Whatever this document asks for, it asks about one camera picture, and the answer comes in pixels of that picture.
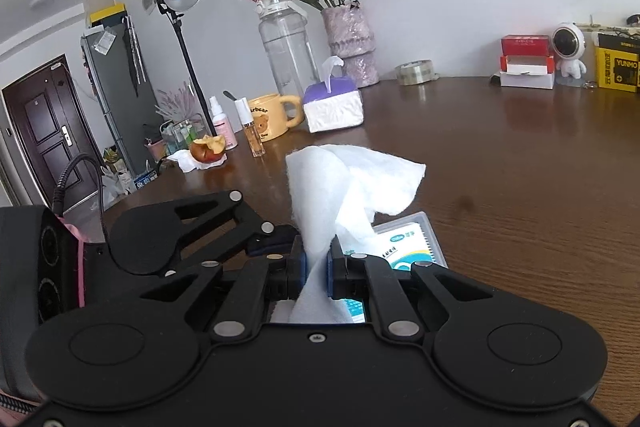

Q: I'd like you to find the purple textured vase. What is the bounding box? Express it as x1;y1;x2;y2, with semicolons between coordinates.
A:
321;0;381;88

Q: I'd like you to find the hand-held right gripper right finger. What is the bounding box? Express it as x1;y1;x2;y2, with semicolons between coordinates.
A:
326;234;497;342

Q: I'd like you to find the purple artificial plant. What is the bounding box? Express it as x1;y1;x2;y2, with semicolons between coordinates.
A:
154;82;201;124

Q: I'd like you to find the pink spray bottle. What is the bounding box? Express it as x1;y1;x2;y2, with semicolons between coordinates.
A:
209;96;238;151

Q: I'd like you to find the red and white box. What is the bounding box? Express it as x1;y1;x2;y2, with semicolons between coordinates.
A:
498;55;556;75

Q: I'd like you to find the half-eaten red apple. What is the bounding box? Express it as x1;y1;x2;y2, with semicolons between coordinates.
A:
189;134;227;165

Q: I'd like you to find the crumpled white tissue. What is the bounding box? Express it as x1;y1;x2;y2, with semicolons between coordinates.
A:
167;149;232;172

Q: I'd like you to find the white astronaut figurine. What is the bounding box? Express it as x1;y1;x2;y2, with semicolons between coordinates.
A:
551;23;589;86

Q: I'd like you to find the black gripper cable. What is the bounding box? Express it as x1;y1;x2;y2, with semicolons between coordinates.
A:
52;154;113;258

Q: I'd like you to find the grey refrigerator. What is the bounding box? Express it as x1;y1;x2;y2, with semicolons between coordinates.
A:
80;14;166;178

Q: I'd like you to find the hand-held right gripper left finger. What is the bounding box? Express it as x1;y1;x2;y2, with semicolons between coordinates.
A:
139;236;308;343

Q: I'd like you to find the large clear water bottle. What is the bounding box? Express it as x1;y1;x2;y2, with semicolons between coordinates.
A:
257;0;321;100

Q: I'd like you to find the clear tape roll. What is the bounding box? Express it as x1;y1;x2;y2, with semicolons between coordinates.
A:
395;59;435;86

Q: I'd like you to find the clear floss pick box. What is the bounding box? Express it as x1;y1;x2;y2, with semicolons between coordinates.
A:
342;211;448;324

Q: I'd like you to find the yellow and black box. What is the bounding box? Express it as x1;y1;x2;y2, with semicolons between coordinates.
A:
593;32;640;94

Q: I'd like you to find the flat red box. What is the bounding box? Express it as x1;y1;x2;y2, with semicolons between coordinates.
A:
501;35;554;56

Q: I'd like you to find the flat white box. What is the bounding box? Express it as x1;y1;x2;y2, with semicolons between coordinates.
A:
498;72;555;89

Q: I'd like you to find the blue and white carton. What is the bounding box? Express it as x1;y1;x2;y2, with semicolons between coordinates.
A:
134;171;161;192

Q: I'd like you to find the purple tissue pack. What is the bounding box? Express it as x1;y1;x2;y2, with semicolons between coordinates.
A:
302;55;364;134

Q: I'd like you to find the white plastic bag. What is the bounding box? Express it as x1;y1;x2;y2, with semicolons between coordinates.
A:
100;164;136;198

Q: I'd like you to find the white cleaning cloth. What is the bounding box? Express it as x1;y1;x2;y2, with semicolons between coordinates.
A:
285;144;427;324

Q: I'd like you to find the dark brown door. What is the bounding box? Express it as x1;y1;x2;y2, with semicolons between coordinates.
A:
1;54;106;208

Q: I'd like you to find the small clear perfume bottle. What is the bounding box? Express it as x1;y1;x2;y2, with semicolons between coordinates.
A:
234;97;266;158

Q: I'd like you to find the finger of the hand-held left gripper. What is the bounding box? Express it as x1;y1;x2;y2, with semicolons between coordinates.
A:
165;189;302;279

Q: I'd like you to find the yellow bear mug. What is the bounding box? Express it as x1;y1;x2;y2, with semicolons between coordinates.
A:
246;93;305;142

